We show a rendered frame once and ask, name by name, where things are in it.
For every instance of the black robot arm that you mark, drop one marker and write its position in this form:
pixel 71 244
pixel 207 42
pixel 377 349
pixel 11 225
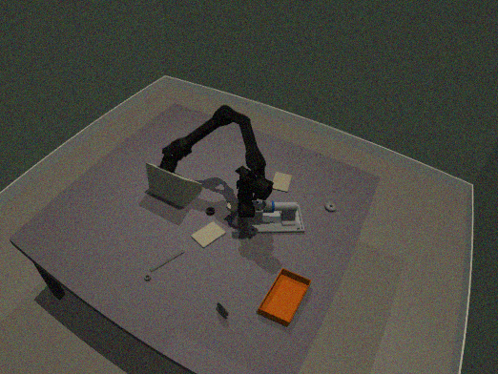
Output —
pixel 224 115

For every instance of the orange shallow tray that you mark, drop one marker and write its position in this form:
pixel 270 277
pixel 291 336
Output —
pixel 284 297

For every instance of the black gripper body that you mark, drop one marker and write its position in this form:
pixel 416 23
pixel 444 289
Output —
pixel 246 209

